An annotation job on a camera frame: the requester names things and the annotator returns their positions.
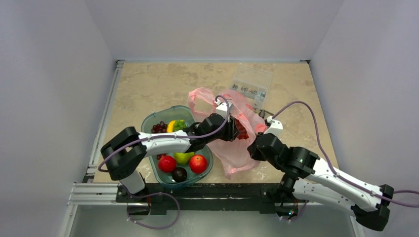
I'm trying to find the pink plastic bag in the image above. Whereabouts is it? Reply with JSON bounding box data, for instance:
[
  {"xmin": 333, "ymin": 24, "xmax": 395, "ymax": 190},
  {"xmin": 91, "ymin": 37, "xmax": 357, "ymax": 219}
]
[{"xmin": 187, "ymin": 87, "xmax": 267, "ymax": 179}]

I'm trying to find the yellow fake banana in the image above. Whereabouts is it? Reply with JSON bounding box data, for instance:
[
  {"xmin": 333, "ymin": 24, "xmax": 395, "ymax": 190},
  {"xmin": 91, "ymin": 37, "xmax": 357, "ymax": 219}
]
[{"xmin": 166, "ymin": 120, "xmax": 177, "ymax": 133}]

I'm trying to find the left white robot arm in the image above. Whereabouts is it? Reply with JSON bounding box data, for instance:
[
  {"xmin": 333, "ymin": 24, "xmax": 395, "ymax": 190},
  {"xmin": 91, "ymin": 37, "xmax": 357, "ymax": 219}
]
[{"xmin": 98, "ymin": 113, "xmax": 240, "ymax": 202}]

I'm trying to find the green fake pear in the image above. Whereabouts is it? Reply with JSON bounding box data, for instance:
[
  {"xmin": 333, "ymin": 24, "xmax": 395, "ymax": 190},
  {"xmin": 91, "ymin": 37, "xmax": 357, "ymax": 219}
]
[{"xmin": 173, "ymin": 152, "xmax": 195, "ymax": 165}]

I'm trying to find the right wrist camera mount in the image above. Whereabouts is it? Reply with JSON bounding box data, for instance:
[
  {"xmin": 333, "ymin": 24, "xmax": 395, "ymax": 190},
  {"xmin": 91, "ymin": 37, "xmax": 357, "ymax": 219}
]
[{"xmin": 264, "ymin": 116, "xmax": 283, "ymax": 137}]

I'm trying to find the dark plum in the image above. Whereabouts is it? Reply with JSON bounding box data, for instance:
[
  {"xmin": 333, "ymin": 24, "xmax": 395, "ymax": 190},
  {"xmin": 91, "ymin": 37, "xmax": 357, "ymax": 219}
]
[{"xmin": 171, "ymin": 167, "xmax": 187, "ymax": 183}]

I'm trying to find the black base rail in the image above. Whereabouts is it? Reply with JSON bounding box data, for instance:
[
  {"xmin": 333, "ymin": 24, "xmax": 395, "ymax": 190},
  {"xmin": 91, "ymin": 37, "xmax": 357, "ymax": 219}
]
[{"xmin": 115, "ymin": 182, "xmax": 310, "ymax": 217}]

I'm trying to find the teal plastic container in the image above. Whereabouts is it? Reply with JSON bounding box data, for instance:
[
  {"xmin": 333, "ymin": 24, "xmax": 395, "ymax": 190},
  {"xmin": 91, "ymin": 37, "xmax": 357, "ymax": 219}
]
[{"xmin": 141, "ymin": 105, "xmax": 213, "ymax": 189}]

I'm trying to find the purple grape bunch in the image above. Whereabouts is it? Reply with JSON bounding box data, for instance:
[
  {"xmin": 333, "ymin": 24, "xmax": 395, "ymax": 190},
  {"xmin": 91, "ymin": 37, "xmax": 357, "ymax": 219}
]
[{"xmin": 151, "ymin": 121, "xmax": 167, "ymax": 133}]

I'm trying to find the red apple right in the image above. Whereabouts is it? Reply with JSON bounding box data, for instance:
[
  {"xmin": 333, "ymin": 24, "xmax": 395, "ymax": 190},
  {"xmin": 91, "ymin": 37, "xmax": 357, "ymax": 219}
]
[{"xmin": 189, "ymin": 155, "xmax": 208, "ymax": 174}]

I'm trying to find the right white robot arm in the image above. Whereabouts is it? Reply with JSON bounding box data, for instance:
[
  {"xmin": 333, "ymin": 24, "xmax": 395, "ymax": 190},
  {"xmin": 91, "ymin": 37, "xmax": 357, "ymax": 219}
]
[{"xmin": 248, "ymin": 133, "xmax": 394, "ymax": 231}]

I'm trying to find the red apple left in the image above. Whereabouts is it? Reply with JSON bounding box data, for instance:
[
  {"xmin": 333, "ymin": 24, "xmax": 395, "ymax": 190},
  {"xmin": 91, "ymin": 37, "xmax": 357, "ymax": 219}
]
[{"xmin": 158, "ymin": 156, "xmax": 177, "ymax": 173}]

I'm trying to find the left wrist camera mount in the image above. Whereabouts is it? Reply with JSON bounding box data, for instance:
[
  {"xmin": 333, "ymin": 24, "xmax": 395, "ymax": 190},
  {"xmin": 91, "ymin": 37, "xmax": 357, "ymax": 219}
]
[{"xmin": 215, "ymin": 98, "xmax": 234, "ymax": 119}]

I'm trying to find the clear screw organizer box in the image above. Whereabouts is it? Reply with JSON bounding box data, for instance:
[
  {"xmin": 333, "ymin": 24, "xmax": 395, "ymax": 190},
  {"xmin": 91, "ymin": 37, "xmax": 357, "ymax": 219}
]
[{"xmin": 230, "ymin": 64, "xmax": 273, "ymax": 109}]

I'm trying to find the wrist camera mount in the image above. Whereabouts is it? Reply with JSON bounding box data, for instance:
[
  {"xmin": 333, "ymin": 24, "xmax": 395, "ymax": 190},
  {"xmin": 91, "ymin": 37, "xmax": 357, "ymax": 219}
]
[
  {"xmin": 264, "ymin": 116, "xmax": 283, "ymax": 137},
  {"xmin": 215, "ymin": 98, "xmax": 234, "ymax": 119}
]

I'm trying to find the red apple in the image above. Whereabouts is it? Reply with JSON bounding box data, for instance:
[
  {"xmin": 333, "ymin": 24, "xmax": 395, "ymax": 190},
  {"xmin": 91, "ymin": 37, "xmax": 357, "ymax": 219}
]
[
  {"xmin": 189, "ymin": 155, "xmax": 208, "ymax": 174},
  {"xmin": 158, "ymin": 156, "xmax": 177, "ymax": 173}
]

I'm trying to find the green grape bunch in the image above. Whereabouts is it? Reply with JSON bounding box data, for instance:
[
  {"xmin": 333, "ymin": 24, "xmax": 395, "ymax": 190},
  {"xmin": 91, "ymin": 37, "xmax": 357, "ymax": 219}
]
[{"xmin": 173, "ymin": 119, "xmax": 187, "ymax": 132}]

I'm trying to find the metal pump nozzle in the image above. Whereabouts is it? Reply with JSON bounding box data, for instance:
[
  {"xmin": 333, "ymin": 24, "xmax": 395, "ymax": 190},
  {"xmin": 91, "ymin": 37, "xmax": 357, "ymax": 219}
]
[{"xmin": 258, "ymin": 109, "xmax": 274, "ymax": 118}]

